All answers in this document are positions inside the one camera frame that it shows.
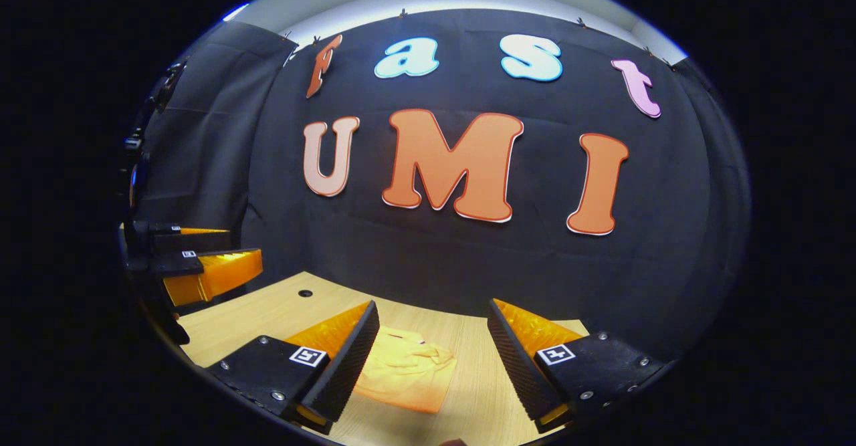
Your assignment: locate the yellow T-shirt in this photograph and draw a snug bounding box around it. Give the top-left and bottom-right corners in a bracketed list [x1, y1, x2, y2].
[353, 326, 459, 415]

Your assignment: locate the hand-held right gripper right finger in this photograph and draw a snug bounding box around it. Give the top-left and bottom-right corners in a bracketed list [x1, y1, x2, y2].
[487, 299, 667, 435]

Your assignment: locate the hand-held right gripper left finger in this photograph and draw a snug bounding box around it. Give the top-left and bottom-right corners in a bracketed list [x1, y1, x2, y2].
[207, 300, 381, 435]

